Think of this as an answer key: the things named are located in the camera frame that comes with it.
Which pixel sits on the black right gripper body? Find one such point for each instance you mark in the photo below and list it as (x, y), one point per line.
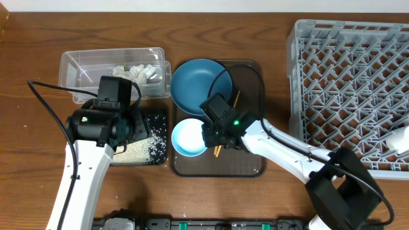
(217, 134)

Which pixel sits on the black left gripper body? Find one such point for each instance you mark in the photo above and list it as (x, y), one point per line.
(133, 128)

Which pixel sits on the pile of white rice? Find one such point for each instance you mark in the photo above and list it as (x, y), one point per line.
(137, 151)

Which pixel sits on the light blue small bowl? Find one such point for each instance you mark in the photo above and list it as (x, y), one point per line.
(187, 138)

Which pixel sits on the white tissue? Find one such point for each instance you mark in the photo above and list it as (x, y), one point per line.
(137, 74)

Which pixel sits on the dark blue plate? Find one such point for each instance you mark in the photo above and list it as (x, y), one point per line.
(195, 79)

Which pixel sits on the green cup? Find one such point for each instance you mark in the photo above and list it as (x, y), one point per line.
(398, 140)

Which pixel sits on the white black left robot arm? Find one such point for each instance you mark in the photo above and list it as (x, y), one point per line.
(93, 139)

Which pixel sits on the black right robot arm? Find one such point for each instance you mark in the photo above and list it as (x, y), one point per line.
(342, 191)

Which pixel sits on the clear plastic waste bin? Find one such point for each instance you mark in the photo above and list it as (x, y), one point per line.
(83, 69)

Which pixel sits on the grey dishwasher rack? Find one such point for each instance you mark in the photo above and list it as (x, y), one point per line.
(349, 87)

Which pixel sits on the black rectangular tray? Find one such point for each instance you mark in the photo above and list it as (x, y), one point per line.
(159, 127)

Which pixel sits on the brown serving tray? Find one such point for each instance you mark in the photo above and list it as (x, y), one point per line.
(231, 163)

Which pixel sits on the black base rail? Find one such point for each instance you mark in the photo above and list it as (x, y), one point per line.
(125, 219)

